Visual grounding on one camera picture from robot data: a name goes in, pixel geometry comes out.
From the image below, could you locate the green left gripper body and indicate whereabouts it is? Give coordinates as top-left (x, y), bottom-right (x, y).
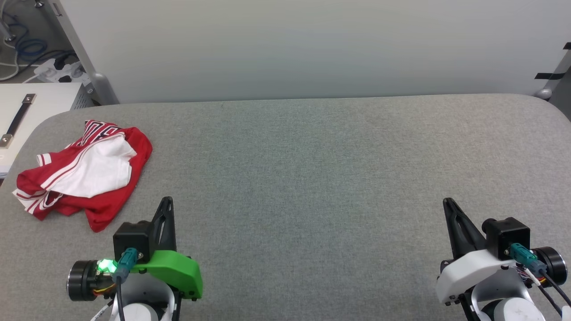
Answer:
top-left (67, 250), bottom-right (204, 302)

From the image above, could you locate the red and white basketball jersey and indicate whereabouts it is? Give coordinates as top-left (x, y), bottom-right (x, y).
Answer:
top-left (12, 119), bottom-right (153, 233)

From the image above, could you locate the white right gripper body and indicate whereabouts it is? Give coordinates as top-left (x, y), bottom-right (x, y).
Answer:
top-left (436, 246), bottom-right (568, 306)

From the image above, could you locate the grey metal frame post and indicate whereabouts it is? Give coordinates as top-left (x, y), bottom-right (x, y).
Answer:
top-left (45, 0), bottom-right (120, 106)

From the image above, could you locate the white box appliance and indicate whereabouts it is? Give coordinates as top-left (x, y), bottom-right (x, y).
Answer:
top-left (0, 82), bottom-right (93, 178)

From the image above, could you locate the black strap handle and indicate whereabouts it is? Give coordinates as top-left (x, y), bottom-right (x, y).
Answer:
top-left (0, 93), bottom-right (37, 148)

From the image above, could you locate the white power strip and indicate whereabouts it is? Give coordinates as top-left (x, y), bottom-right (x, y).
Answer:
top-left (35, 57), bottom-right (86, 84)

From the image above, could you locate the grey post with black tape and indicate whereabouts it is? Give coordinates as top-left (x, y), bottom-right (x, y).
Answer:
top-left (534, 42), bottom-right (571, 101)

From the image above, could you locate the blue coiled cable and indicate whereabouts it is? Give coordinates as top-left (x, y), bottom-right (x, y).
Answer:
top-left (7, 12), bottom-right (49, 64)

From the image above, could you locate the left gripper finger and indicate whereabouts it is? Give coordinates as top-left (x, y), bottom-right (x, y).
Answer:
top-left (151, 197), bottom-right (169, 251)
top-left (164, 197), bottom-right (178, 251)

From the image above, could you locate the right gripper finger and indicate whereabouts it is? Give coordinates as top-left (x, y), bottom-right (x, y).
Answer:
top-left (443, 198), bottom-right (470, 260)
top-left (447, 198), bottom-right (487, 255)

